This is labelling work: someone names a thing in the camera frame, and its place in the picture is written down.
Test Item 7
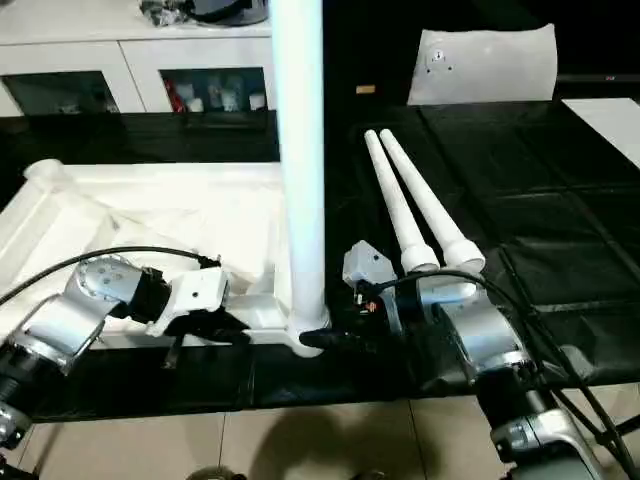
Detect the white plastic table leg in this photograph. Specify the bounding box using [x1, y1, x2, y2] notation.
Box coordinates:
[378, 128, 486, 274]
[363, 129, 441, 274]
[268, 0, 332, 347]

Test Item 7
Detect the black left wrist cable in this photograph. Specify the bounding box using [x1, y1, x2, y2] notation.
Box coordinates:
[0, 247, 224, 306]

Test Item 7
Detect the white cabinet with glass doors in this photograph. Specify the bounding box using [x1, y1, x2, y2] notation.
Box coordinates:
[0, 0, 281, 116]

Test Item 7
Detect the white plastic chair shell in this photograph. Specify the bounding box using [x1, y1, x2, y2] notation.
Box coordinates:
[406, 22, 559, 106]

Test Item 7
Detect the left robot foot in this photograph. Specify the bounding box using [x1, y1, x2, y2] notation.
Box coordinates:
[192, 465, 239, 480]

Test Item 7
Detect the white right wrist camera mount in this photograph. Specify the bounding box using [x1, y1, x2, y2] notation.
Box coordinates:
[342, 240, 404, 341]

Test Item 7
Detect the white side table board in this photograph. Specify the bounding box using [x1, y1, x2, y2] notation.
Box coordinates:
[562, 97, 640, 169]

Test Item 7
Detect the black stand leg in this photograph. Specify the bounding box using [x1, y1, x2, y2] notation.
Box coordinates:
[612, 414, 640, 437]

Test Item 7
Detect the white plastic table top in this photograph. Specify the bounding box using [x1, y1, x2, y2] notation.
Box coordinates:
[0, 159, 332, 359]

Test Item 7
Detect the red packet in cabinet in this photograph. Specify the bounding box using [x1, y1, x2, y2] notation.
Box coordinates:
[167, 79, 186, 112]

